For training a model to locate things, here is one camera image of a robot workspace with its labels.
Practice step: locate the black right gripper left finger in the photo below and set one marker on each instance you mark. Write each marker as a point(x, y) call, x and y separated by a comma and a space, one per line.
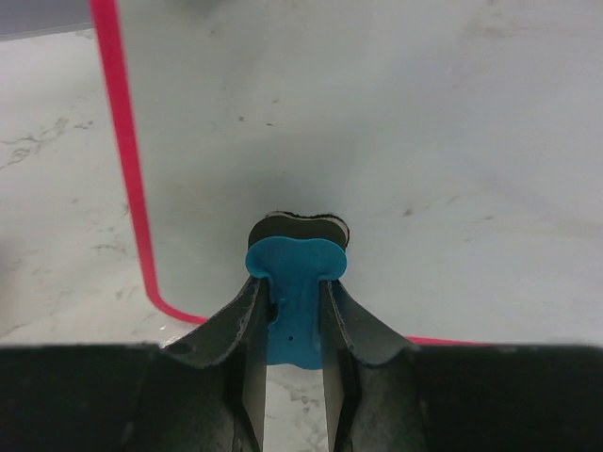
point(204, 392)

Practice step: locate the blue whiteboard eraser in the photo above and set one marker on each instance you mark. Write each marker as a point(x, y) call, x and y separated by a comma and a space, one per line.
point(295, 255)

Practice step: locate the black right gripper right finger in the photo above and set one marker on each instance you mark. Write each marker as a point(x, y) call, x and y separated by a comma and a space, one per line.
point(384, 392)

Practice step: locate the pink framed whiteboard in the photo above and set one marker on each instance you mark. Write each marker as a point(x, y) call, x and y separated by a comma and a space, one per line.
point(460, 141)

